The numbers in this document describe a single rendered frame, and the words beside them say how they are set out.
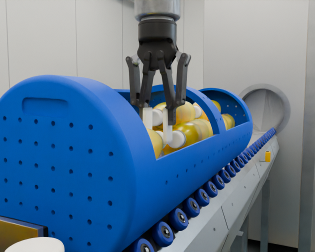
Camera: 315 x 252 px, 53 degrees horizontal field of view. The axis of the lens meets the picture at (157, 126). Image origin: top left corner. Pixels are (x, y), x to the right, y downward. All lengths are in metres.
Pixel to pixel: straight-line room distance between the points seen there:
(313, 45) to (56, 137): 1.47
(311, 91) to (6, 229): 1.52
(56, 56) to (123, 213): 4.55
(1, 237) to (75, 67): 4.73
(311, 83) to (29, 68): 3.64
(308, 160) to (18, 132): 1.48
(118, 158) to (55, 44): 4.55
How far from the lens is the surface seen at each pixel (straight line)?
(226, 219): 0.94
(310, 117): 1.74
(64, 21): 5.09
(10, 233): 0.45
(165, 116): 0.61
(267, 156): 1.57
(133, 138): 0.40
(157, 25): 0.61
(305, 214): 1.83
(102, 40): 5.64
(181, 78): 0.60
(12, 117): 0.50
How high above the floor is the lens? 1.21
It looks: 5 degrees down
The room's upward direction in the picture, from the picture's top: straight up
